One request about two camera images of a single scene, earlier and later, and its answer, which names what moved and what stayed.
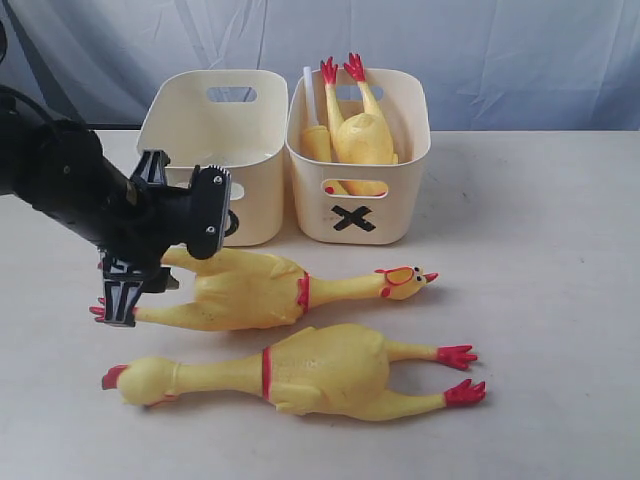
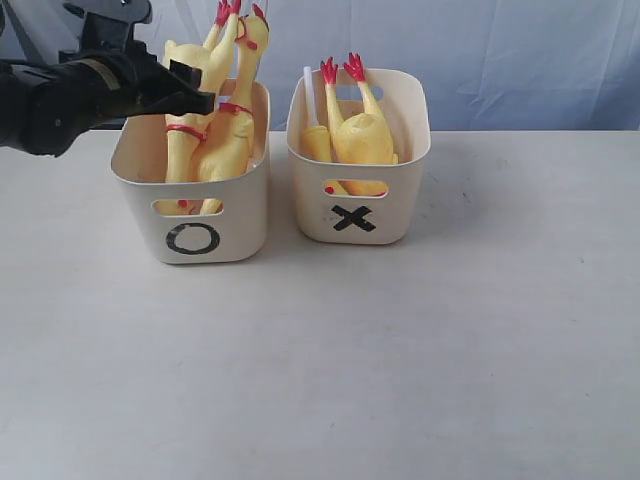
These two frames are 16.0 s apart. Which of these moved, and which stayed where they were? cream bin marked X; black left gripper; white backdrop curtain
Moved: black left gripper
Stayed: white backdrop curtain; cream bin marked X
